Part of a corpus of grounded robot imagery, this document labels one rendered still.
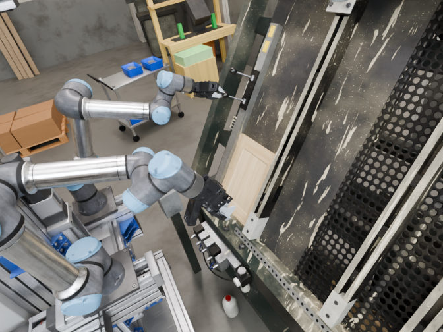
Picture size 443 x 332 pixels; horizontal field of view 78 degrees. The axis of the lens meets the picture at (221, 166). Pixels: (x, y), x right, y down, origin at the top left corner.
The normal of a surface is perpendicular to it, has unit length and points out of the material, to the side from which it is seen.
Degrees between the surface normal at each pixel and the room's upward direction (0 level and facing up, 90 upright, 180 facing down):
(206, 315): 0
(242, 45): 90
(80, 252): 8
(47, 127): 90
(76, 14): 90
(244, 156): 57
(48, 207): 90
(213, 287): 0
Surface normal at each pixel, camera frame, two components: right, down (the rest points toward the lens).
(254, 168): -0.78, -0.04
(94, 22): 0.45, 0.51
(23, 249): 0.81, 0.18
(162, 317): -0.16, -0.76
